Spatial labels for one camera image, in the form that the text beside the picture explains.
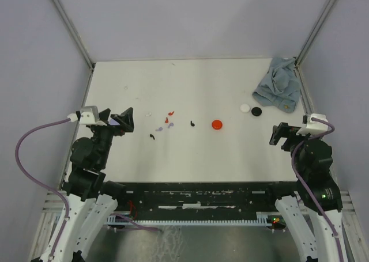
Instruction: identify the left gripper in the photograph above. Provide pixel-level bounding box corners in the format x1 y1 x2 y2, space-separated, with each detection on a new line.
93 107 134 166

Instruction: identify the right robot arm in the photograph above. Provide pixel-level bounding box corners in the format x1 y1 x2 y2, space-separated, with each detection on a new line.
264 115 348 261

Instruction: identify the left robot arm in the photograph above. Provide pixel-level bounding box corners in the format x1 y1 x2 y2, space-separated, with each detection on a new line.
35 106 134 261

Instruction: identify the black earbud charging case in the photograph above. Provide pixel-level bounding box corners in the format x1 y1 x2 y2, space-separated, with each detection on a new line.
251 107 262 116

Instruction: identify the blue denim cloth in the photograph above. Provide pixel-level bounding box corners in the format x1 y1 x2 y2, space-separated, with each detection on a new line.
252 58 301 113

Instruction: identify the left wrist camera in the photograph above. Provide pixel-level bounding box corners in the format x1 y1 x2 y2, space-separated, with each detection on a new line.
79 106 107 126

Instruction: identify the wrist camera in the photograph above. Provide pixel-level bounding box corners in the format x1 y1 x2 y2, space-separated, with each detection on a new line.
296 113 329 136
79 106 107 126

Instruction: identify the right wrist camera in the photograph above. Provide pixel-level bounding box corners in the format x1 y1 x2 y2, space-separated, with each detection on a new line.
296 113 329 136

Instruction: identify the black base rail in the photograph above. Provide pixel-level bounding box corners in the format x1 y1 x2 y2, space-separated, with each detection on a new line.
112 181 296 222

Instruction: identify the white cable duct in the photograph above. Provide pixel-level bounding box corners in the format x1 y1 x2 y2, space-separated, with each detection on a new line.
106 211 273 227

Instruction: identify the left aluminium frame post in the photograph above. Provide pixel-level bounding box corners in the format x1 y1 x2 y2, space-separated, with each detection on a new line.
50 0 95 70

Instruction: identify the aluminium frame post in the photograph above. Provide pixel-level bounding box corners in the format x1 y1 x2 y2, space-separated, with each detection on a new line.
50 0 95 70
295 0 338 67

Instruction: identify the right aluminium frame post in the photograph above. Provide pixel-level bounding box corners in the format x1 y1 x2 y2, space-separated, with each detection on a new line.
295 0 338 67

